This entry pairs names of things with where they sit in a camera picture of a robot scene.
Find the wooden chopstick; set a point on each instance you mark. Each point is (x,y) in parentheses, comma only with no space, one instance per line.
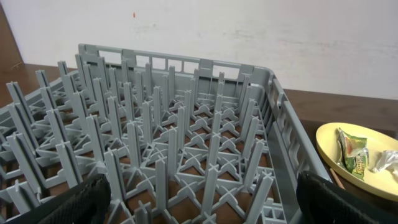
(336,178)

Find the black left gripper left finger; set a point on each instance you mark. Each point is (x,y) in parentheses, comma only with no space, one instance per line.
(85,203)

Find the grey plastic dish rack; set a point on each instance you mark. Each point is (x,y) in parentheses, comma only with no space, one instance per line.
(179,139)

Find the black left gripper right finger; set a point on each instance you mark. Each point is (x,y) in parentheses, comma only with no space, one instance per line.
(324,202)

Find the yellow round plate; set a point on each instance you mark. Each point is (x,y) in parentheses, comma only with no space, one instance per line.
(383,183)

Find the green snack wrapper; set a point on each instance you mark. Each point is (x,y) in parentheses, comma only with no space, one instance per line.
(354,153)

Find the white tissue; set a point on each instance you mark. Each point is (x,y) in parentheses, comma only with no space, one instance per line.
(388,160)

